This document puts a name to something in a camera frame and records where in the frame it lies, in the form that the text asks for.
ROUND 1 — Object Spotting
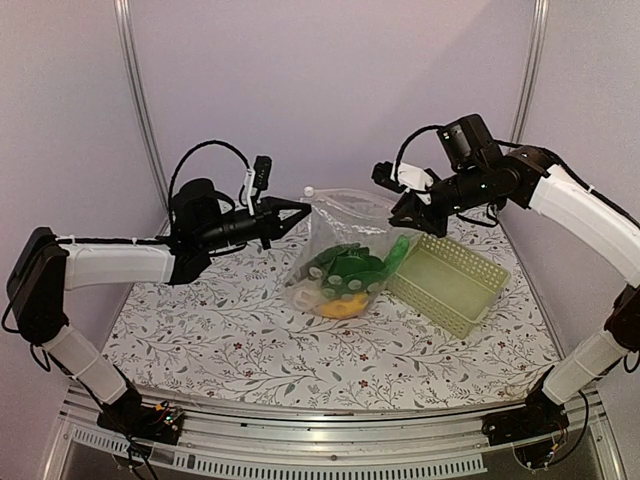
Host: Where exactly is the clear zip top bag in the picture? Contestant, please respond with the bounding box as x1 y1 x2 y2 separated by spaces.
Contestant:
283 186 416 317

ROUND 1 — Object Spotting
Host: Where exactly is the right aluminium corner post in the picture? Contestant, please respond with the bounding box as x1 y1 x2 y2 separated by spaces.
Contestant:
510 0 550 143

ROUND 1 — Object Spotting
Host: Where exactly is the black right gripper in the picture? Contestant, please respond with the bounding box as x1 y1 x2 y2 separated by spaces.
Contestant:
389 163 492 238

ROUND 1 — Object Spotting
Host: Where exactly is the green white bok choy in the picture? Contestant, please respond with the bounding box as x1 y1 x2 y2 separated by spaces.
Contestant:
309 242 391 296

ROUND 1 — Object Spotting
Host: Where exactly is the beige perforated plastic basket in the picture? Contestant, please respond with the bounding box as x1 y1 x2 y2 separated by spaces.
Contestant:
387 234 511 339

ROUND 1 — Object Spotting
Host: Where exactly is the left aluminium corner post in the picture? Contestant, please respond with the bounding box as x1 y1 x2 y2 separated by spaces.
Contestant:
113 0 169 211

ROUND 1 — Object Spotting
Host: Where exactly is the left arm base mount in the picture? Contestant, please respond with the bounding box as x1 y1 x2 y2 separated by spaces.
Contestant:
97 396 184 445

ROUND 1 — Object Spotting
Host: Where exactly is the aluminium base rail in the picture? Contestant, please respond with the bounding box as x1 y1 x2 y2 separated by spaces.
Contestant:
41 386 627 479

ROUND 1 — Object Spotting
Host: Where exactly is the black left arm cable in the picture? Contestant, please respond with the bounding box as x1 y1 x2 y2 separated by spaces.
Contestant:
166 140 251 211

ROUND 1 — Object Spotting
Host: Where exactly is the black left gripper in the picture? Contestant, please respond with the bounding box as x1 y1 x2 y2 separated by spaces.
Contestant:
197 196 312 252

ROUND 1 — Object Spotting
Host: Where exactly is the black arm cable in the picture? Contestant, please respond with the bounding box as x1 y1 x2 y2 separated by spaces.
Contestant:
166 140 251 211
392 124 444 171

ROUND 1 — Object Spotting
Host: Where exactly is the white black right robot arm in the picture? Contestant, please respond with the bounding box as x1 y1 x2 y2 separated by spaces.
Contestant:
372 114 639 436

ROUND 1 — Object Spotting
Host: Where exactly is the floral patterned table mat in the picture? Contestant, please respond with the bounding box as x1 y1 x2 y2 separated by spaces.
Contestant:
103 221 558 410

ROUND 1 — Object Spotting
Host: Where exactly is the green cucumber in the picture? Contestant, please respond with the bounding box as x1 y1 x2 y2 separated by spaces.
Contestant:
304 235 411 301

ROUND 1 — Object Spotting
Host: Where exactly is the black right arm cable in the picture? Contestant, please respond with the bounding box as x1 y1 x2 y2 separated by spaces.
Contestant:
392 124 444 171

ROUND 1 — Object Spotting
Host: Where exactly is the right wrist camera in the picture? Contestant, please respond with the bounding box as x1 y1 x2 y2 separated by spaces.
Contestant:
371 161 435 205

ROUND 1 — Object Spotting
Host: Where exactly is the orange yellow mango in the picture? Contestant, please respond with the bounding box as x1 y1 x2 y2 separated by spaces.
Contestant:
318 293 369 319

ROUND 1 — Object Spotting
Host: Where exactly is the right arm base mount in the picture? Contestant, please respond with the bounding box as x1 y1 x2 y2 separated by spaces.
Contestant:
481 401 569 470

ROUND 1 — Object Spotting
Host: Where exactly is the aluminium corner post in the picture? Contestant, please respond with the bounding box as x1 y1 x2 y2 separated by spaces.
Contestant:
113 0 169 211
510 0 550 143

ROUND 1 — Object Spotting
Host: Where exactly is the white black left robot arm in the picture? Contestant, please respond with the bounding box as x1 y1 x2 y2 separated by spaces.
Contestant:
7 178 311 434

